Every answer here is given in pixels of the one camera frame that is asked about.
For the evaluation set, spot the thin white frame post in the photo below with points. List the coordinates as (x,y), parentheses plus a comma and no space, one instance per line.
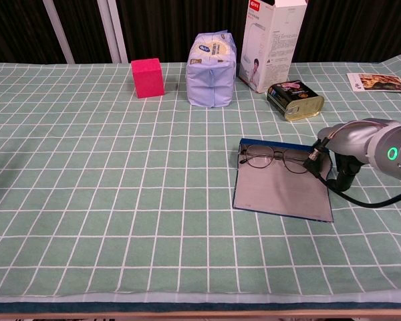
(58,33)

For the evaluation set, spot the blue glasses case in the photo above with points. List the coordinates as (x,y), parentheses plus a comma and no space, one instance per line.
(280,194)

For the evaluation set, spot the printed photo card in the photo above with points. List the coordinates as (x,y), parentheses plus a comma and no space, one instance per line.
(377,82)

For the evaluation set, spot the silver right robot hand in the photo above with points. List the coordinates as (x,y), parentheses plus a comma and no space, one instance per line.
(351,140)

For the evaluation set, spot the black pleated curtain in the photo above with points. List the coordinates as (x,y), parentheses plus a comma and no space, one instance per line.
(173,20)

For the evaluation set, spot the thin-framed eyeglasses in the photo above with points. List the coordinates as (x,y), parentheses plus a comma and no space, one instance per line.
(254,164)

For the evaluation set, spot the green checked tablecloth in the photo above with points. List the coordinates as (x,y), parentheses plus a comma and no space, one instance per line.
(103,184)

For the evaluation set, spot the light blue tissue pack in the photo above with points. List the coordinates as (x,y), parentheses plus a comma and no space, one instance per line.
(210,77)

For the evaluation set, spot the black gold luncheon meat can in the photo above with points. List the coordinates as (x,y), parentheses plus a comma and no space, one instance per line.
(294,97)

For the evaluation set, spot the pink foam cube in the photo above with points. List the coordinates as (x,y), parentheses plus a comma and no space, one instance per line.
(147,78)

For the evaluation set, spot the double white frame post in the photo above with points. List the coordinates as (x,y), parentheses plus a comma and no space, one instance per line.
(113,33)

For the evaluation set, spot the white open carton box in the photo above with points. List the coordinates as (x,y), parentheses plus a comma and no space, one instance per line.
(274,43)

